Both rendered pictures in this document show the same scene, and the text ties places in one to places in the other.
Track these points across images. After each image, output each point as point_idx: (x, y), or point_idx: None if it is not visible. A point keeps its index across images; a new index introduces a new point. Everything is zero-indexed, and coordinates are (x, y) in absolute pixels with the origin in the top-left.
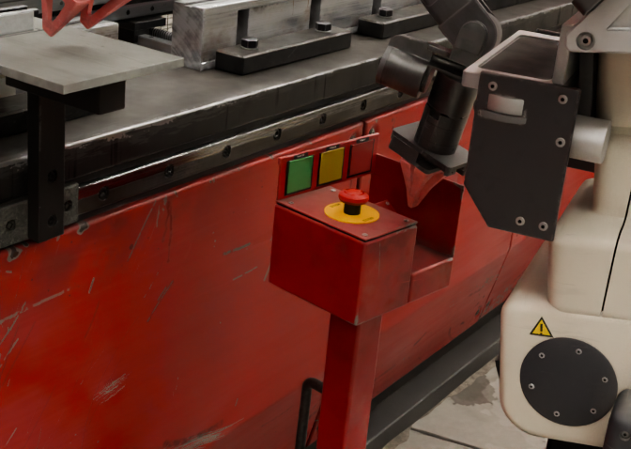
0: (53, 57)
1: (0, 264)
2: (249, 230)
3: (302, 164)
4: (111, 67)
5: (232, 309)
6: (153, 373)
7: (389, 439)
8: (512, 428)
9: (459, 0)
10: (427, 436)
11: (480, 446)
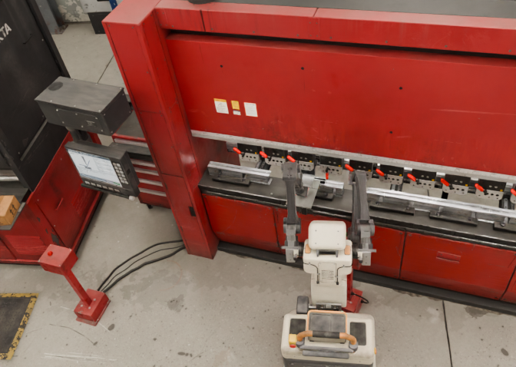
0: (297, 196)
1: (297, 213)
2: None
3: None
4: (298, 203)
5: None
6: None
7: (431, 296)
8: (462, 325)
9: (351, 230)
10: (441, 305)
11: (446, 319)
